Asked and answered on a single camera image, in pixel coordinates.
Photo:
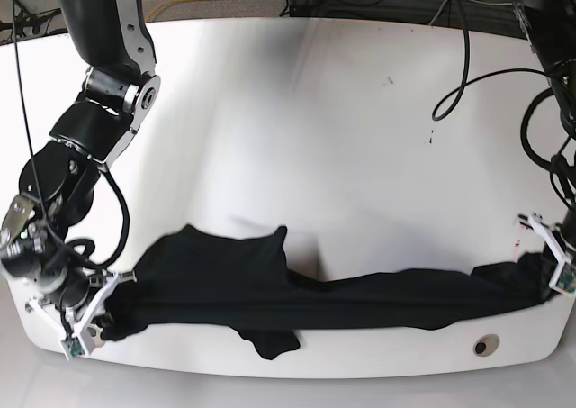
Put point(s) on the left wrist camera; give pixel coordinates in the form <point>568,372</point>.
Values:
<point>563,279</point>

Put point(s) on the right table grommet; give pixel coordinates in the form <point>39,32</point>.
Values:
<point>486,345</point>

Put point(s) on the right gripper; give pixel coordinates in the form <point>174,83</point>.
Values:
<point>29,252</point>

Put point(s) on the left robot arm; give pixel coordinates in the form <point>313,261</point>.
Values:
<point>549,26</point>

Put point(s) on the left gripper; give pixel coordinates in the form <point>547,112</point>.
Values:
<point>559,240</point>

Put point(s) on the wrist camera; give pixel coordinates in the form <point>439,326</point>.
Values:
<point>563,279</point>
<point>72,348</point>

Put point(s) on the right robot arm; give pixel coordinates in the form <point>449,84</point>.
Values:
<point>56,186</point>

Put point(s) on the black T-shirt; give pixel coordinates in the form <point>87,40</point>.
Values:
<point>192,277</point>

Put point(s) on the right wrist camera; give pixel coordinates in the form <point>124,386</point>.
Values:
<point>72,348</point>

